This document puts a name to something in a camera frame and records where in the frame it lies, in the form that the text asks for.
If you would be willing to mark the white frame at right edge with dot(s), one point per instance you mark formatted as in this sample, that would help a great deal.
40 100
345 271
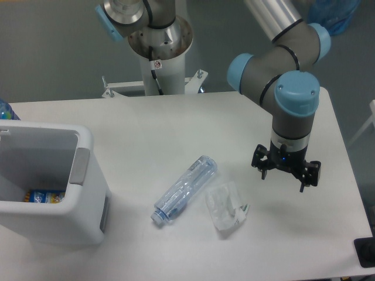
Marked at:
369 122

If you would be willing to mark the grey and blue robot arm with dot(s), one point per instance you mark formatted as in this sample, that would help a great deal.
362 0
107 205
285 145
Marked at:
277 81

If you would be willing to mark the clear crushed plastic bottle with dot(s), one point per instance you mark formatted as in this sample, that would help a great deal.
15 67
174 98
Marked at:
176 198

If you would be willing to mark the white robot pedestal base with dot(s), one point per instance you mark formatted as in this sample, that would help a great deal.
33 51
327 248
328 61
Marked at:
161 54

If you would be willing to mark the colourful snack wrapper in bin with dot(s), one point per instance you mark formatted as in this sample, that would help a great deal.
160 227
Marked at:
44 196

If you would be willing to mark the blue bottle at left edge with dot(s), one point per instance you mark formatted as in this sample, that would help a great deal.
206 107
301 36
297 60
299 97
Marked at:
6 111

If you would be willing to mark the white plastic trash can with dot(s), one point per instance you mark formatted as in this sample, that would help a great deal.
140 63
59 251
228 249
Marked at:
48 156

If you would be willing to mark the clear plastic wrapper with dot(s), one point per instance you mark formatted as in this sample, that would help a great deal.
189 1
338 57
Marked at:
225 206

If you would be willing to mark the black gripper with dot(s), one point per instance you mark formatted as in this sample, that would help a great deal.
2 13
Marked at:
293 162

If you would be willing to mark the black device at table corner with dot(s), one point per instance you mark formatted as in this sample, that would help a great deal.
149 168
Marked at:
365 251

